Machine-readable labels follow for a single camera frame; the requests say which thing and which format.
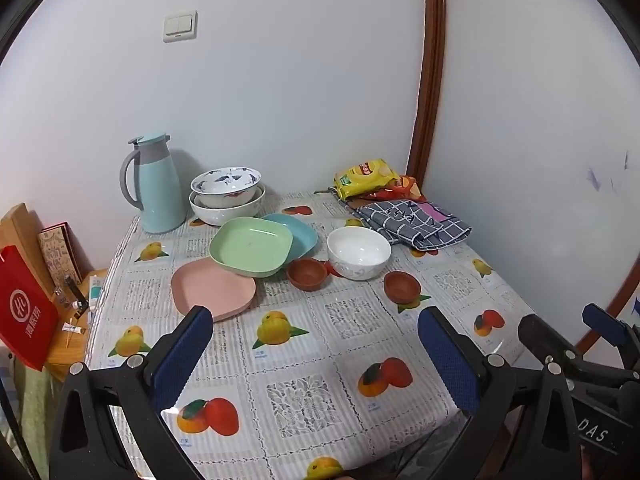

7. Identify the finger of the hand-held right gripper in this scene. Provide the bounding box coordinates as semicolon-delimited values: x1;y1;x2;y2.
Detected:
582;303;640;361
517;314;626;386

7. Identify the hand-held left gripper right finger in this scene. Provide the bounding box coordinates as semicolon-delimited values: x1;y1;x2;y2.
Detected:
417;305;583;480

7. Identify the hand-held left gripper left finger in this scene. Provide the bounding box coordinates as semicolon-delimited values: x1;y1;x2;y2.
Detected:
48;305;215;480

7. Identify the pink square plate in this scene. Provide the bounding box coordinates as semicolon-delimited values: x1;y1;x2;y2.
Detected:
171;256;257;323

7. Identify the small brown bowl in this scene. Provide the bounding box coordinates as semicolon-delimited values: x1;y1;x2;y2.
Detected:
383;270;422;306
286;258;328;292

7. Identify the green square plate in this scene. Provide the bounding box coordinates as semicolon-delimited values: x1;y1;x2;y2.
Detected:
209;217;293;279

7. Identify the white flower-etched bowl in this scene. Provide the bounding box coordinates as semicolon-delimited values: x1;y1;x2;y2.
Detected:
327;226;392;281

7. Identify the blue square plate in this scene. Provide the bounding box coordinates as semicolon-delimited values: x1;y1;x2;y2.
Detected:
260;213;319;264

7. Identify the brown wooden trim strip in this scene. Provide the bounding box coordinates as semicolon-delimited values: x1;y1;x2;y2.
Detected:
574;255;640;353

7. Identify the white teal toothpaste box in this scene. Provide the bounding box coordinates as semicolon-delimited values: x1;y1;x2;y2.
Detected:
88;275;106;311

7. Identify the wooden side table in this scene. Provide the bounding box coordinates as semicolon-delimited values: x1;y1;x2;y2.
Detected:
45;267;108;383

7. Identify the fruit printed lace tablecloth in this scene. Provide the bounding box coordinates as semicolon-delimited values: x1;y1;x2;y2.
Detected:
82;190;538;480

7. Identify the small black bottle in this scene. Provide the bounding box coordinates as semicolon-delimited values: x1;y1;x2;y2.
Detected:
65;276;90;311

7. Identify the grey checked cloth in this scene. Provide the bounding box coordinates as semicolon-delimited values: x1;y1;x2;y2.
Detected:
327;187;473;252

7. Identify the large white serving bowl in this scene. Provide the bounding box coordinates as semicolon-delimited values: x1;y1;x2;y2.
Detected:
188;184;266;227

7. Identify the green cloth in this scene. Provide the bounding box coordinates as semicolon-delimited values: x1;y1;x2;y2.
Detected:
10;355;61;480

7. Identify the decorated red-edged book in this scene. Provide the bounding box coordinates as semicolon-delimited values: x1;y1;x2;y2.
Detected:
37;221;83;286

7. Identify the red paper bag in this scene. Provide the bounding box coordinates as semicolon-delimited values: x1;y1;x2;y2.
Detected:
0;244;60;372

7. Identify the light blue thermos jug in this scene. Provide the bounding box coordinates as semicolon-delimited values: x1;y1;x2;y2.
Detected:
119;131;188;234

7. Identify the red snack bag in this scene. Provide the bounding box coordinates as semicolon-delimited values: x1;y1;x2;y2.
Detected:
357;175;426;206

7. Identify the crane patterned porcelain bowl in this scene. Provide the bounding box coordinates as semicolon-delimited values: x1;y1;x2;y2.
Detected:
190;167;262;209

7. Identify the yellow snack bag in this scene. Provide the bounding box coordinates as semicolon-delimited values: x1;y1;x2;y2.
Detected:
334;159;401;200

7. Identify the wooden board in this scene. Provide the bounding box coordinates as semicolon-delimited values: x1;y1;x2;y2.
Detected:
0;203;56;301

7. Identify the brown wooden door frame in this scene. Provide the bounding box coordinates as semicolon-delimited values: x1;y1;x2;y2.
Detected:
406;0;447;196

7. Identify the white light switch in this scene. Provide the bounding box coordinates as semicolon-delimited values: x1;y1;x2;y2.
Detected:
163;10;198;44

